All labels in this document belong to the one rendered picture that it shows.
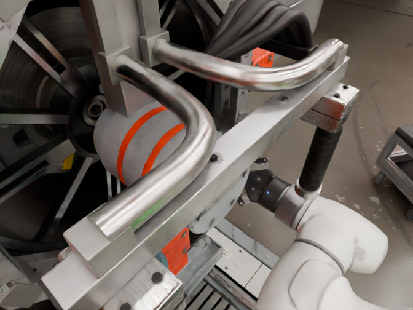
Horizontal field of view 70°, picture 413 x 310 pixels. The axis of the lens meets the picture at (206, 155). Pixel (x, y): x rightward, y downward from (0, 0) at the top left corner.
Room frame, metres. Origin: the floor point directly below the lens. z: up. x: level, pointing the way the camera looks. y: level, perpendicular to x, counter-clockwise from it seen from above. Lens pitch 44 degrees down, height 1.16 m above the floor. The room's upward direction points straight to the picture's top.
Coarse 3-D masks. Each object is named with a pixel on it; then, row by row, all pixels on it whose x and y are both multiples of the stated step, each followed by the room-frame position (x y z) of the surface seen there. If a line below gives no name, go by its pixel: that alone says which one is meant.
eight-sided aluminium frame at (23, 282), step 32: (0, 0) 0.25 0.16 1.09; (32, 0) 0.27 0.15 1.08; (192, 0) 0.50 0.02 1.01; (224, 0) 0.47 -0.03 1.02; (0, 32) 0.25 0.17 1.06; (0, 64) 0.24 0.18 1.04; (224, 96) 0.55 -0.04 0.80; (224, 128) 0.53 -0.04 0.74; (0, 256) 0.16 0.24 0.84; (32, 256) 0.22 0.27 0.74; (0, 288) 0.15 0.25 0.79; (32, 288) 0.16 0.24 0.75
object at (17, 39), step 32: (160, 0) 0.53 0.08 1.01; (32, 32) 0.36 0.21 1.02; (192, 32) 0.58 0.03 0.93; (64, 64) 0.38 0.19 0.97; (160, 64) 0.67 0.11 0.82; (64, 96) 0.39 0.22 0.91; (64, 128) 0.35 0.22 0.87; (32, 160) 0.31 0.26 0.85; (0, 192) 0.27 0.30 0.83; (32, 192) 0.40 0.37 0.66; (64, 192) 0.33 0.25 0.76; (96, 192) 0.44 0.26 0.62; (0, 224) 0.26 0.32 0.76; (32, 224) 0.30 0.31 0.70; (64, 224) 0.32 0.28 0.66
